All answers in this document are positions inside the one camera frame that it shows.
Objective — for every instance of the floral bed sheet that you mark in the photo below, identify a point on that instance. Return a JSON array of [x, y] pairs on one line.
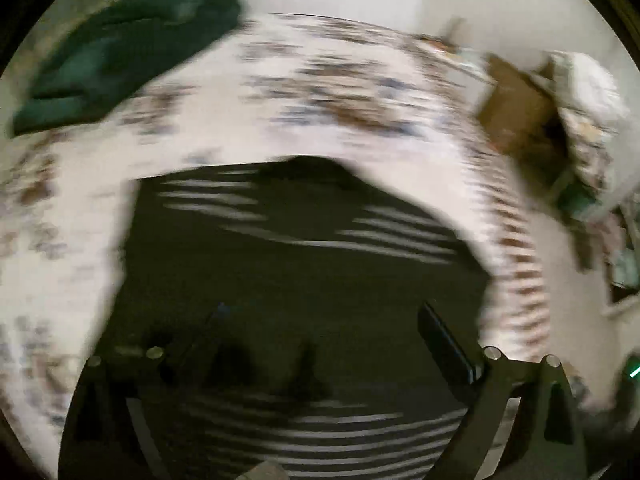
[[310, 95]]

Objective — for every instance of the cardboard box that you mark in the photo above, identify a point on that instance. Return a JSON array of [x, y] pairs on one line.
[[517, 110]]

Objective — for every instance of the dark green cloth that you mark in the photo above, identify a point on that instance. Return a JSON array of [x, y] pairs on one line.
[[120, 55]]

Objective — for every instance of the floral pillow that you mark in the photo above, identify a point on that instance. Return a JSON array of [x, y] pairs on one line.
[[592, 110]]

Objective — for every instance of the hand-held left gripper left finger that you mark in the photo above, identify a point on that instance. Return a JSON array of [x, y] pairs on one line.
[[207, 332]]

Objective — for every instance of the black striped garment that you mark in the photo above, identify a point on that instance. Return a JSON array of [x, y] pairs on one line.
[[300, 285]]

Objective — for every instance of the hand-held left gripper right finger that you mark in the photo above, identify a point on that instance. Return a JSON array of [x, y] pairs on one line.
[[442, 332]]

